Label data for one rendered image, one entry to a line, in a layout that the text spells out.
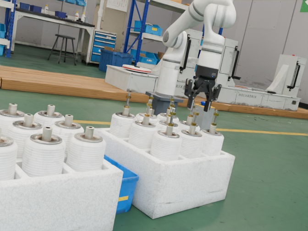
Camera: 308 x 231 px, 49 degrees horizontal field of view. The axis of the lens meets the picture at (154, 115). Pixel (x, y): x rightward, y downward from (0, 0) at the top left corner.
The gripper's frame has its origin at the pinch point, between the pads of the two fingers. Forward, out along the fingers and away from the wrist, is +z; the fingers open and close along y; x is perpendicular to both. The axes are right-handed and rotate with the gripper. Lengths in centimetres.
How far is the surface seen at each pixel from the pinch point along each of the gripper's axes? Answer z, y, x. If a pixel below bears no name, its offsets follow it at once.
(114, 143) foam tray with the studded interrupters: 18.5, -23.9, 11.0
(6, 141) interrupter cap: 9, -62, -18
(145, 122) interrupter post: 8.9, -15.5, 7.0
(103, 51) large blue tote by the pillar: 6, 120, 469
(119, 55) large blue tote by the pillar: 7, 139, 437
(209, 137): 10.7, 7.4, -0.3
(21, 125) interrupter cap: 10, -58, -5
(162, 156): 16.1, -14.7, -7.1
